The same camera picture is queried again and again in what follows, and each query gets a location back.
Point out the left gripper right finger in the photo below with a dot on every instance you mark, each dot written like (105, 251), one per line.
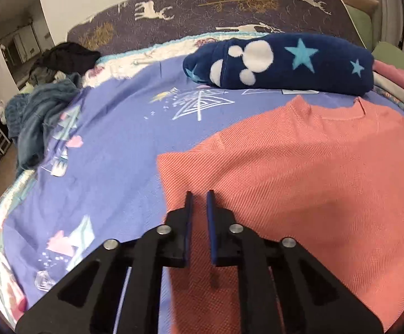
(223, 251)

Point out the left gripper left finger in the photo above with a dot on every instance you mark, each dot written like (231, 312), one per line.
(176, 249)

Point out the coral knit sweater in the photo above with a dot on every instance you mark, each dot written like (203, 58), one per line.
(333, 179)

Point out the stack of folded pink clothes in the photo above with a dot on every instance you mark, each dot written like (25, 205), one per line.
(389, 82)

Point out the teal knit clothes pile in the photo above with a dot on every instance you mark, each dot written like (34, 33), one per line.
(31, 118)

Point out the green pillow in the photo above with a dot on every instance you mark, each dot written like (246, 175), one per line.
(384, 51)

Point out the blue patterned bed sheet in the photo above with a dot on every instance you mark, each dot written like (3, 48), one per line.
(85, 235)

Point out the navy star fleece blanket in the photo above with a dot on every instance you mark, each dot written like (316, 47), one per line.
(286, 61)

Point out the dark deer pattern headboard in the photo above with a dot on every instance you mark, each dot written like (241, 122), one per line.
(138, 24)

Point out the black garment on bed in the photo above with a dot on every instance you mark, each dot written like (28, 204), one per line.
(68, 57)

